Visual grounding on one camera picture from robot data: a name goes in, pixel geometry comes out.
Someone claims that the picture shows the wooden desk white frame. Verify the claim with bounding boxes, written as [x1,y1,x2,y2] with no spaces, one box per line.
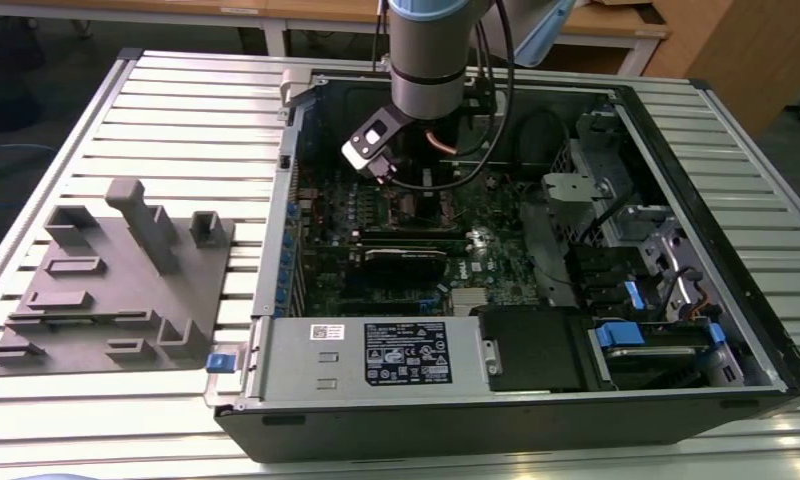
[284,0,673,77]
[0,0,288,57]

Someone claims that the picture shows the green motherboard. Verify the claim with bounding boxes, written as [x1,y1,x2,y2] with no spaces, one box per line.
[290,164,556,319]

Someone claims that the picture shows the hard disk in blue carrier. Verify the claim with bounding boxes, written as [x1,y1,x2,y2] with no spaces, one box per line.
[587,319,728,391]

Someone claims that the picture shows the black graphics card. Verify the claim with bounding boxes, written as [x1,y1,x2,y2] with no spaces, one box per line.
[361,246,452,297]

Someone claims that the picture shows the grey parts rack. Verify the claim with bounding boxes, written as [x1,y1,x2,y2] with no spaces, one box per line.
[0,178,237,378]

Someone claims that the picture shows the CPU socket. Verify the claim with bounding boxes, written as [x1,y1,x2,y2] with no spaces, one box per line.
[385,185,463,232]

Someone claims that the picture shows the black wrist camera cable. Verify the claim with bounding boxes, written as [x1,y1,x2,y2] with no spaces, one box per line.
[389,0,516,192]

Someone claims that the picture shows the grey case hinge bracket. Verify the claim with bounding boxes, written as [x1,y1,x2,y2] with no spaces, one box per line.
[277,67,316,109]

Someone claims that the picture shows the coloured disk power wires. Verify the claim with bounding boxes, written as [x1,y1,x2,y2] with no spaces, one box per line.
[663,267,716,324]

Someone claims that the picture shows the grey power supply unit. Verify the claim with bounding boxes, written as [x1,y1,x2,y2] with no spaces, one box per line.
[257,315,493,401]

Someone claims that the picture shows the wooden cabinet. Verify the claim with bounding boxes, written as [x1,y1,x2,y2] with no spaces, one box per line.
[651,0,800,137]

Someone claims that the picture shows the silver chipset heatsink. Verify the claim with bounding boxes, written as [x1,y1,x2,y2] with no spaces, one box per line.
[449,286,493,308]

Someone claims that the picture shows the thick black cable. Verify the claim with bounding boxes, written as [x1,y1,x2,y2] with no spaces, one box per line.
[511,106,569,174]
[580,167,645,249]

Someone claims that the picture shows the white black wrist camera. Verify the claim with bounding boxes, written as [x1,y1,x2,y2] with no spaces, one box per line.
[341,106,403,186]

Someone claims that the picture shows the black plastic disk bay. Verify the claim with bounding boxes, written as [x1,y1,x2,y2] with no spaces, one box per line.
[563,243,649,315]

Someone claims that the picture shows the black plastic bay cover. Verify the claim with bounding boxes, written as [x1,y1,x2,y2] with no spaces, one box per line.
[473,306,607,394]

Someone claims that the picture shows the black PC case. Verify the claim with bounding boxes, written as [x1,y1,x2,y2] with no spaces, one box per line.
[210,66,800,464]

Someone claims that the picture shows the blue plastic disk rail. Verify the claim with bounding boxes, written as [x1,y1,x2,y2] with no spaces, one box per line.
[620,278,644,311]

